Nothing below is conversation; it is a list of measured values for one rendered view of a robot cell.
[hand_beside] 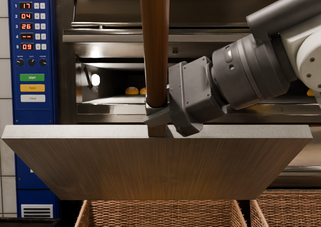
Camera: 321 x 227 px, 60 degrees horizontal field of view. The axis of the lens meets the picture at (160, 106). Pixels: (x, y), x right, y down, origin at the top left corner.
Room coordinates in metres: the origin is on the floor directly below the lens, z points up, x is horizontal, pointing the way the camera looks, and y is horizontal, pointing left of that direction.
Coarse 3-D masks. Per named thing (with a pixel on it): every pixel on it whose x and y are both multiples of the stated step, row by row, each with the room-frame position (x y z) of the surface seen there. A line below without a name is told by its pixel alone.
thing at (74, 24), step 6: (72, 24) 0.95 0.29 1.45; (78, 24) 0.95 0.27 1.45; (84, 24) 0.95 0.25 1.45; (90, 24) 0.95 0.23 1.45; (96, 24) 0.95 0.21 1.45; (102, 24) 0.95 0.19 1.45; (108, 24) 0.95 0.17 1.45; (114, 24) 0.95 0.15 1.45; (120, 24) 0.95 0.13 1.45; (126, 24) 0.95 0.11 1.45; (132, 24) 0.95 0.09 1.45; (138, 24) 0.95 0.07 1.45
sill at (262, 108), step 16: (80, 112) 1.05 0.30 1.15; (96, 112) 1.05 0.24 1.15; (112, 112) 1.05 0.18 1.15; (128, 112) 1.05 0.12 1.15; (144, 112) 1.05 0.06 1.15; (240, 112) 1.05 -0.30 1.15; (256, 112) 1.05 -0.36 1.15; (272, 112) 1.05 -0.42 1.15; (288, 112) 1.05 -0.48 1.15; (304, 112) 1.05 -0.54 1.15; (320, 112) 1.05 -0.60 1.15
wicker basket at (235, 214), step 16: (96, 208) 1.00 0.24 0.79; (112, 208) 1.00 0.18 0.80; (128, 208) 1.00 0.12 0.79; (144, 208) 1.00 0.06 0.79; (160, 208) 1.00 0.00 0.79; (176, 208) 1.00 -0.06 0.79; (192, 208) 1.00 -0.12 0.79; (208, 208) 1.00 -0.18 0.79; (80, 224) 0.88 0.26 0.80; (96, 224) 0.99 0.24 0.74; (112, 224) 0.99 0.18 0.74; (128, 224) 0.99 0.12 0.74; (144, 224) 0.99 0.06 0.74; (160, 224) 0.99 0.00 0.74; (176, 224) 0.99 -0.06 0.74; (192, 224) 0.99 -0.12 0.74; (208, 224) 0.99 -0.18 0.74; (224, 224) 0.99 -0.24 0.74; (240, 224) 0.89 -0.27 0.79
